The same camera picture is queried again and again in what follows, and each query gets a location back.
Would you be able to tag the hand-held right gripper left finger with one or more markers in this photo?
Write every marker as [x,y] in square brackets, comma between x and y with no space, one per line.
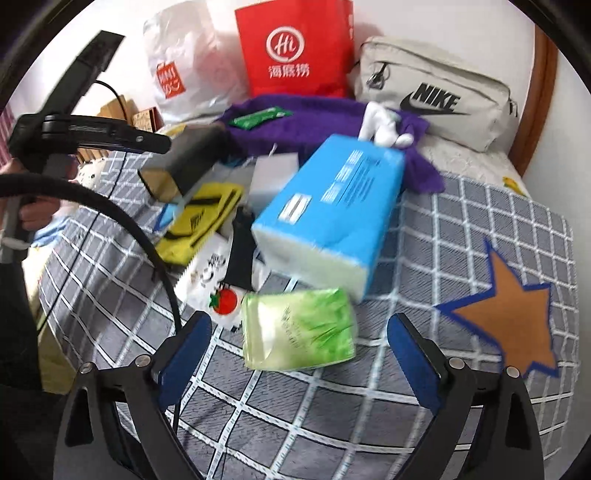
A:
[187,348]

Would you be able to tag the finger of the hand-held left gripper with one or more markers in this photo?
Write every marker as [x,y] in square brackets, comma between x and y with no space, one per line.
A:
[124,138]

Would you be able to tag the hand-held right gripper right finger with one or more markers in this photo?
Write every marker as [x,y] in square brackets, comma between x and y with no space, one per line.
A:
[413,362]

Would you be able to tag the dark block with tan face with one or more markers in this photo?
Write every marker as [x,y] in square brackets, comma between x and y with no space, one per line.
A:
[184,157]

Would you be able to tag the white packet tomato print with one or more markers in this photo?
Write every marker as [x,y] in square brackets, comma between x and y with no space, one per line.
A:
[203,277]

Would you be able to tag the yellow pouch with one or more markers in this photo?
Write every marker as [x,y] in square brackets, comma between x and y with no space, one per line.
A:
[203,217]

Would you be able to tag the green wipes packet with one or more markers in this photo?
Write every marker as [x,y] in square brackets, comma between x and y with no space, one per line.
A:
[300,327]

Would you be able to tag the white foam block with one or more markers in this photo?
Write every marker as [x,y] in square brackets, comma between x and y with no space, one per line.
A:
[272,175]

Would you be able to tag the blue tissue pack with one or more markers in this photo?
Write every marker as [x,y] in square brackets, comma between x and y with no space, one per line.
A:
[332,207]

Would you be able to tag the purple cloth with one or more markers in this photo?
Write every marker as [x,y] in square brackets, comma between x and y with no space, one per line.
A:
[323,120]

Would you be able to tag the person's left hand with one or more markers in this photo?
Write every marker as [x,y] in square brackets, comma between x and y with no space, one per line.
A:
[41,210]

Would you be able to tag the brown cardboard box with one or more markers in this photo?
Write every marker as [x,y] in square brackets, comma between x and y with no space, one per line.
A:
[147,119]

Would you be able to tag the light wooden box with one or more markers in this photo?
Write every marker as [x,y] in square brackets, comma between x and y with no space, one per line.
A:
[115,108]

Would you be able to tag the white spotted cloth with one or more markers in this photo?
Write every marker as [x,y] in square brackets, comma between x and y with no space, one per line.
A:
[92,173]

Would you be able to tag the black stand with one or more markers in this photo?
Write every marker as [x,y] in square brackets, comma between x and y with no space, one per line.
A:
[97,50]

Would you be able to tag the black comb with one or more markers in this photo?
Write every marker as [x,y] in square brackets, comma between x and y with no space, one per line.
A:
[240,258]

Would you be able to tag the white plastic bag orange label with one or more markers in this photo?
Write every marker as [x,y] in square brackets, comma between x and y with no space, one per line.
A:
[194,46]

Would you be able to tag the grey checked blanket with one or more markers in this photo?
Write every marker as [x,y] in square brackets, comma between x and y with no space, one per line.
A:
[461,240]

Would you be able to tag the dark green small packet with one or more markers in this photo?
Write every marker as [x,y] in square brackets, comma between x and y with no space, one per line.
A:
[258,117]

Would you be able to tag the red paper bag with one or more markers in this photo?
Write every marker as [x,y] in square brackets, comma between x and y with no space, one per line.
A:
[295,46]

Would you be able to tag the white patterned bed sheet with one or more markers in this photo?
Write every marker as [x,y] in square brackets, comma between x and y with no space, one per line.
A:
[461,159]

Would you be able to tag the white glove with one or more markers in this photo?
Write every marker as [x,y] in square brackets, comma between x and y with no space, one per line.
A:
[383,124]

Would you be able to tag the beige waist bag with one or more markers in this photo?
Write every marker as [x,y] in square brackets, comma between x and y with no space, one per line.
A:
[438,78]

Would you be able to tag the wooden headboard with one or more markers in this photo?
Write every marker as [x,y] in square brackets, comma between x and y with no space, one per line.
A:
[540,92]

